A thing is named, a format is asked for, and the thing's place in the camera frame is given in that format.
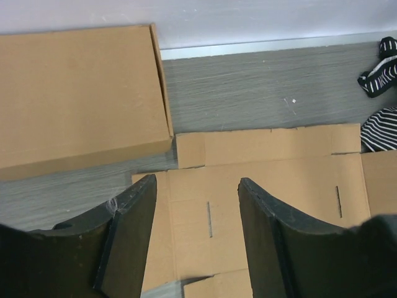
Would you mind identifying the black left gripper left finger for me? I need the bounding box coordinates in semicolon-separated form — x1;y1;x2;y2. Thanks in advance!
1;174;157;297

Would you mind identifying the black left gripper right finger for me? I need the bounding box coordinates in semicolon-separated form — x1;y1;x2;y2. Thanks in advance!
238;178;396;297

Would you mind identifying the brown cardboard box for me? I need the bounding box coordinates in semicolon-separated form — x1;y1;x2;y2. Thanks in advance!
1;24;174;181
143;124;396;297

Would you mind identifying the closed brown cardboard box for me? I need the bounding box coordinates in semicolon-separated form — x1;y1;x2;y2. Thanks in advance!
1;24;174;181

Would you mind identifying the black white striped cloth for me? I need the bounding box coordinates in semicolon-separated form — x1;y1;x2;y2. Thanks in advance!
357;37;396;152

